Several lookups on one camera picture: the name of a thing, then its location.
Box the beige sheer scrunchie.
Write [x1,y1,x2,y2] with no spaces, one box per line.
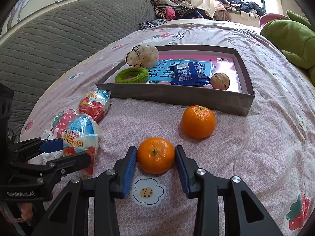
[125,45,159,69]

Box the clothes pile beside headboard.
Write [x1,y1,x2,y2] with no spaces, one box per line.
[151,0,214,21]

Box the clothes pile on windowsill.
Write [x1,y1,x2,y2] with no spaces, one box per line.
[213,0,266,21]

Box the blue snack packet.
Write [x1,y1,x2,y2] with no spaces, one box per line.
[171,61,212,86]

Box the red King Egg toy pack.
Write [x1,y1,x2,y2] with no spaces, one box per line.
[79,90,110,123]

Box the green fuzzy hair ring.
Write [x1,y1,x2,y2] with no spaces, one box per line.
[114,66,150,84]

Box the walnut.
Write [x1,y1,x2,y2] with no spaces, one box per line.
[210,73,230,90]

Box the grey shallow cardboard box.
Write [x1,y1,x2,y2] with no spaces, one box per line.
[96,45,255,116]

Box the pink pillow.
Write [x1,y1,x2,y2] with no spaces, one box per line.
[259,13,287,29]

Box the blue King Egg toy pack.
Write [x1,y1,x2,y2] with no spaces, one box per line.
[63,114,100,176]

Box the green fleece blanket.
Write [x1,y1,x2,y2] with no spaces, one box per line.
[260,10,315,83]

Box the pink patterned bed sheet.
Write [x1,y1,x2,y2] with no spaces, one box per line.
[20,20,314,235]

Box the orange mandarin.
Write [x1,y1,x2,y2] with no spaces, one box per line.
[181,105,216,139]
[137,137,175,175]

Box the dark patterned cloth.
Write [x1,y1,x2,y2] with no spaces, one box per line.
[139,19,166,30]

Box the grey quilted headboard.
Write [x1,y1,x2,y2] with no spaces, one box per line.
[1,0,155,135]

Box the person's left hand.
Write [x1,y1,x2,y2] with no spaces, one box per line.
[0,201,35,224]

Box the pink and blue book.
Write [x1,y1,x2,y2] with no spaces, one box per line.
[147,53,242,93]

